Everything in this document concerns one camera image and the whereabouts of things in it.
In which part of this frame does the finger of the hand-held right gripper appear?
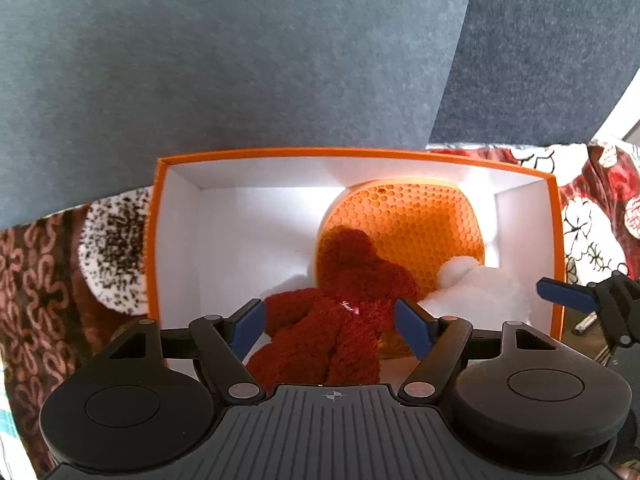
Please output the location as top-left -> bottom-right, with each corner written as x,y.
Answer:
536,270 -> 617,348

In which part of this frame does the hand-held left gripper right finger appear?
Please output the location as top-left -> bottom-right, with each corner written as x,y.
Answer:
395,299 -> 557,406

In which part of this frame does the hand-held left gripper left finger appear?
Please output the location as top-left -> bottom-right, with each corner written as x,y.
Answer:
107,299 -> 266,407

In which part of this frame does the red teddy bear plush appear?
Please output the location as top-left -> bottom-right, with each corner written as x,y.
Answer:
245,227 -> 422,387

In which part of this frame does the orange cardboard box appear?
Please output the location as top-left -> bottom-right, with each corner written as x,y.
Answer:
147,147 -> 567,361

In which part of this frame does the white fluffy plush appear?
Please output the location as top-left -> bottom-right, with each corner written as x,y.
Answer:
420,255 -> 532,335

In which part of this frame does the orange honeycomb cushion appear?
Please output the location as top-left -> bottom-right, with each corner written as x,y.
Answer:
315,178 -> 487,361

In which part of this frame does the dark blue sofa cushion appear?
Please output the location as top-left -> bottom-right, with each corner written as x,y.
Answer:
427,0 -> 640,147

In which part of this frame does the white teal patterned cloth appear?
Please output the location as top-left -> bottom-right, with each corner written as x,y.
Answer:
0,360 -> 37,480

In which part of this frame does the light grey-blue sofa cushion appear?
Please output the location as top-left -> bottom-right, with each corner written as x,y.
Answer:
0,0 -> 475,232

